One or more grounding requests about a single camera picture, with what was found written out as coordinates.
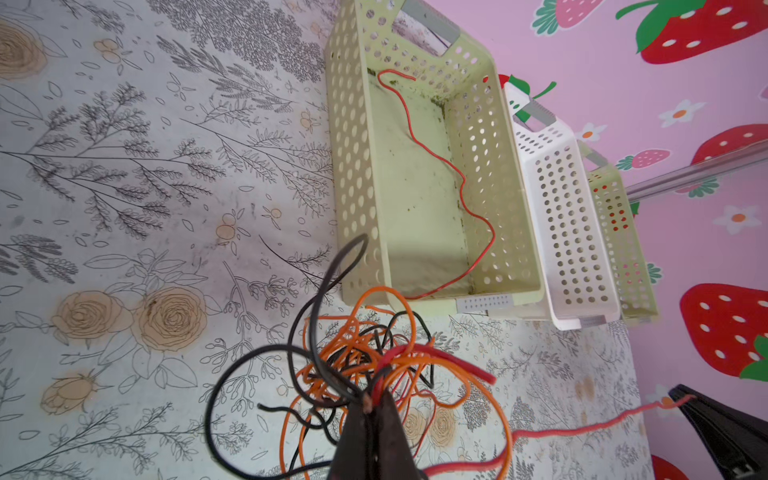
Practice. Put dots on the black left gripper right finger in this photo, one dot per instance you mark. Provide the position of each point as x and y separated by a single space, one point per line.
392 456

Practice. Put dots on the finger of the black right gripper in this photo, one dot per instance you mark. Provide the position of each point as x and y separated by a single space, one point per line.
736 441

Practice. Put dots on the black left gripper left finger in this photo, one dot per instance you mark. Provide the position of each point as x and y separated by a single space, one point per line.
353 457

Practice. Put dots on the right green perforated basket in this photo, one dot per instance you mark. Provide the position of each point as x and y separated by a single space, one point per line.
628 267

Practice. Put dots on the green perforated basket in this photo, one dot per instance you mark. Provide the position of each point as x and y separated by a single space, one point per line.
628 267
425 164

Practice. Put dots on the white perforated basket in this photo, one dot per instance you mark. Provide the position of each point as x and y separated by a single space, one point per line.
579 290

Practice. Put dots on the left green perforated basket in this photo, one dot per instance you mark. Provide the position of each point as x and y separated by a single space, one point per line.
425 164

